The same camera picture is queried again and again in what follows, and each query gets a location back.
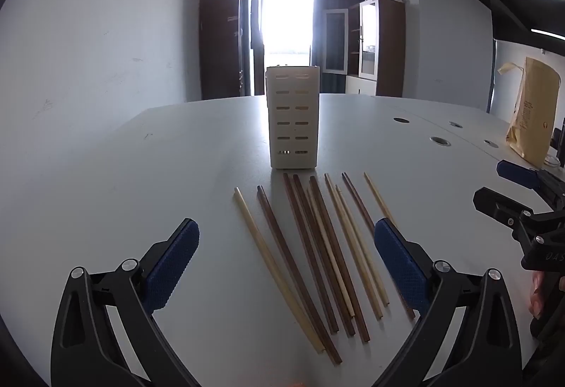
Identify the cream slotted utensil holder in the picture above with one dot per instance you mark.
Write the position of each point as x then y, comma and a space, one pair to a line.
293, 117

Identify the white framed glass cabinet door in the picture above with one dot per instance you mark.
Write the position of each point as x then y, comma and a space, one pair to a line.
334, 42

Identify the bright glass balcony door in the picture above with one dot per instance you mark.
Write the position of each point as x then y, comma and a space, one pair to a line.
287, 16

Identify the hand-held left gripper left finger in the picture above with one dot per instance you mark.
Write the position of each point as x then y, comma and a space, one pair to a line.
172, 267

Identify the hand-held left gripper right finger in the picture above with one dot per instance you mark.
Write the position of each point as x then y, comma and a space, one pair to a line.
399, 263

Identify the long ceiling light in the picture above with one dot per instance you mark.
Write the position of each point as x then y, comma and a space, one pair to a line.
547, 33

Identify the dark brown tall cabinet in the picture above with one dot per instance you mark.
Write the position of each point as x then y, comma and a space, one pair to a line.
220, 38

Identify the brown paper bag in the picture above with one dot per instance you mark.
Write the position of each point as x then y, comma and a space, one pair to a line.
534, 113

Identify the person's right hand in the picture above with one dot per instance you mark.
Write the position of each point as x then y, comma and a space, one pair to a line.
539, 294

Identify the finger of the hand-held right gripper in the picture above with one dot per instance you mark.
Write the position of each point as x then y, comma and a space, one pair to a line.
499, 206
518, 174

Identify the brown cabinet with glass door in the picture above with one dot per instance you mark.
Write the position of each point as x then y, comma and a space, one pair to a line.
393, 47

